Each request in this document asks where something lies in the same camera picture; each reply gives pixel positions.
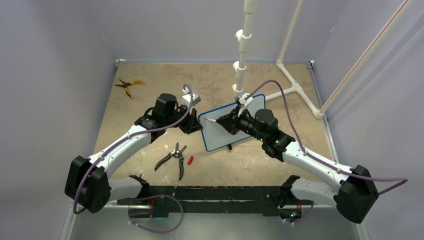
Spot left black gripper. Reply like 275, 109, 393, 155
164, 104, 203, 135

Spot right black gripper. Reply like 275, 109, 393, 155
217, 104, 267, 142

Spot blue framed whiteboard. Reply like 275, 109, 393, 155
198, 102, 250, 152

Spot red marker cap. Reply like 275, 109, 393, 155
187, 156, 194, 165

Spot white red marker pen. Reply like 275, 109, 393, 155
204, 118, 217, 123

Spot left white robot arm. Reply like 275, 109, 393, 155
64, 92, 202, 213

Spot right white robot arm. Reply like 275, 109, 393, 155
216, 108, 379, 224

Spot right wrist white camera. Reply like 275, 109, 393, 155
234, 93, 253, 117

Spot wrist white camera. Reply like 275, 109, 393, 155
234, 93, 253, 117
182, 87, 201, 107

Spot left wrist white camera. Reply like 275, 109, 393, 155
182, 87, 201, 107

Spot black handled wire stripper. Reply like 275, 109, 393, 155
154, 142, 187, 181

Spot yellow handled pliers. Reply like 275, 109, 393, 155
114, 79, 145, 99

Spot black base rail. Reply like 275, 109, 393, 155
117, 185, 303, 222

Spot white PVC pipe frame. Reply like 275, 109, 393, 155
232, 0, 414, 119

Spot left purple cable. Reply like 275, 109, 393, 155
72, 84, 195, 216

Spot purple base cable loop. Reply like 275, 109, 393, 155
127, 194, 184, 234

